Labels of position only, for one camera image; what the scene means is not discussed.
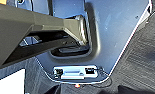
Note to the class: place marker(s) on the small white box blue middle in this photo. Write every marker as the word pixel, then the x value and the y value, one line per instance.
pixel 73 72

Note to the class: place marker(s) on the thick grey robot torso limb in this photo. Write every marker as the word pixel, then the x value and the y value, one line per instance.
pixel 26 30

